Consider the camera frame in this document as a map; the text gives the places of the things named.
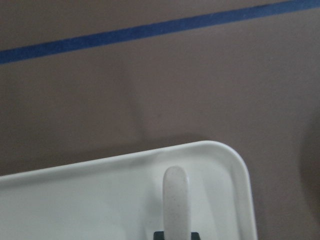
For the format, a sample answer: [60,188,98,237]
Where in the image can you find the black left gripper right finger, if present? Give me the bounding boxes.
[191,232,201,240]

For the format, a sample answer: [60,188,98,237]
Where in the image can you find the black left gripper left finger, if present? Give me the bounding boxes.
[153,231,165,240]

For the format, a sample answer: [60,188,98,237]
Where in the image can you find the white ceramic spoon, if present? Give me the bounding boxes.
[162,166,192,240]

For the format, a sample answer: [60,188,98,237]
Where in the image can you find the cream bear print tray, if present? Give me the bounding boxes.
[0,141,258,240]

